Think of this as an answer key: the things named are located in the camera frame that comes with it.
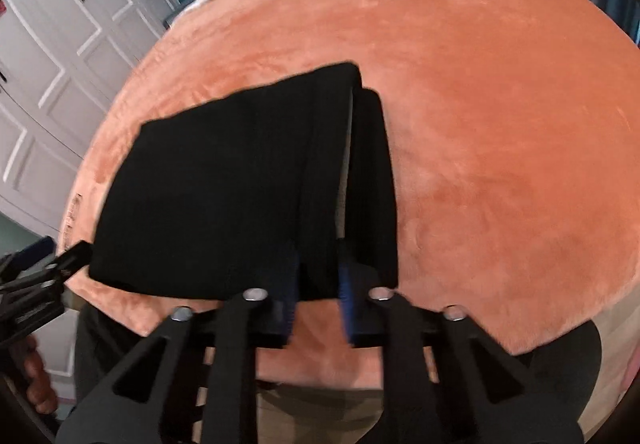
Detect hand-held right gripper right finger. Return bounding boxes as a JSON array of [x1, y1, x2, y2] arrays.
[[337, 259, 584, 444]]

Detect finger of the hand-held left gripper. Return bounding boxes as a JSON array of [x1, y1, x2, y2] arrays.
[[0, 241, 94, 325], [0, 236, 55, 283]]

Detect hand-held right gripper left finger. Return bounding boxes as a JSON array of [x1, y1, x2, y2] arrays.
[[55, 246, 302, 444]]

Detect black pants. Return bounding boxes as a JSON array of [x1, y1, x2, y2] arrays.
[[88, 62, 400, 303]]

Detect person's left hand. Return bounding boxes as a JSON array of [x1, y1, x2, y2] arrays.
[[22, 348, 59, 418]]

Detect white panelled cabinet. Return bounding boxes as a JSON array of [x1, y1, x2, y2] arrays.
[[37, 316, 77, 377]]

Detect person's dark trousers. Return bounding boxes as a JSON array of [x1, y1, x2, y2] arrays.
[[74, 303, 604, 444]]

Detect white panelled wardrobe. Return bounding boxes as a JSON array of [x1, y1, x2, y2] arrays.
[[0, 0, 181, 237]]

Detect orange plush blanket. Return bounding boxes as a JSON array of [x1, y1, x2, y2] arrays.
[[57, 0, 640, 391]]

